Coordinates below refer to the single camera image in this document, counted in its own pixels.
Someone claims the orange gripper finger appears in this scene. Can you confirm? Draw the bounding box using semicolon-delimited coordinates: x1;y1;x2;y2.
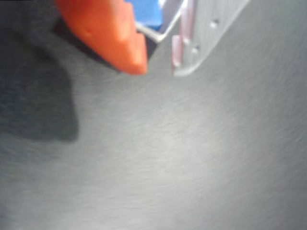
54;0;148;75

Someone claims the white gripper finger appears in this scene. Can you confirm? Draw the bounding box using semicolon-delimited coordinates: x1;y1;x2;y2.
171;0;250;78

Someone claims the white cardboard box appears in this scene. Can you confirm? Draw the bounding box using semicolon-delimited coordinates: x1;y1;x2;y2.
135;0;189;44

